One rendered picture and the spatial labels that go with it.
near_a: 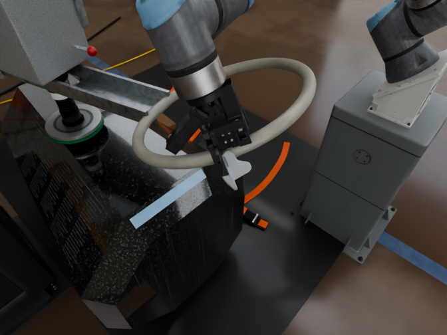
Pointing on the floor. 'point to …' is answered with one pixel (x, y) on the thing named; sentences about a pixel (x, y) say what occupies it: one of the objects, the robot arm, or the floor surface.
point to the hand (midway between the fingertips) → (230, 177)
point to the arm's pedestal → (365, 166)
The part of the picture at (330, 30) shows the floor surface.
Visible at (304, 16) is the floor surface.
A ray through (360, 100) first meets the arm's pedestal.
